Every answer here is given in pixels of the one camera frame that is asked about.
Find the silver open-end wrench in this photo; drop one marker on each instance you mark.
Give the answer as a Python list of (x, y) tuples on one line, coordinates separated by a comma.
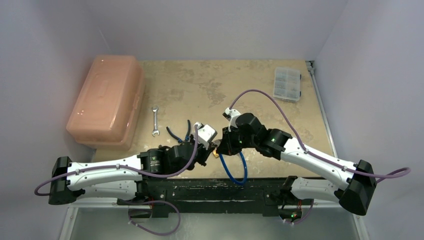
[(155, 131)]

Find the aluminium frame rail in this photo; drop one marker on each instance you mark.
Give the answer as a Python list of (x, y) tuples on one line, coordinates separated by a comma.
[(358, 220)]

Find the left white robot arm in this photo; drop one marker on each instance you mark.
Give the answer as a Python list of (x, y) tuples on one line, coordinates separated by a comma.
[(119, 178)]

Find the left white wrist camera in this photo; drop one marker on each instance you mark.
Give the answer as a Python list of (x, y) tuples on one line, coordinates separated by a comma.
[(205, 134)]

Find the pink translucent plastic toolbox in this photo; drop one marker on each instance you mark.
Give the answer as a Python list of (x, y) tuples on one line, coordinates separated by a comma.
[(107, 109)]

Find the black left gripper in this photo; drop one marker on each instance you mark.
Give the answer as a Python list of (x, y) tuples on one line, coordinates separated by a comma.
[(205, 153)]

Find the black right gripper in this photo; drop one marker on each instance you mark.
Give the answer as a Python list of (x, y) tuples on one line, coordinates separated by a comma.
[(225, 141)]

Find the brass padlock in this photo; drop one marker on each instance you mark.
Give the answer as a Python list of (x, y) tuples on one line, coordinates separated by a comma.
[(215, 154)]

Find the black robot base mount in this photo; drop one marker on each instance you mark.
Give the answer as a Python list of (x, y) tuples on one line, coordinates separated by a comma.
[(270, 197)]

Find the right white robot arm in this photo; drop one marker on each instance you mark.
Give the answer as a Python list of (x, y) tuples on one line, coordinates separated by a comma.
[(350, 184)]

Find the clear compartment screw box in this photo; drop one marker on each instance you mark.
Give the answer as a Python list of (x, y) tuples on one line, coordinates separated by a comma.
[(287, 84)]

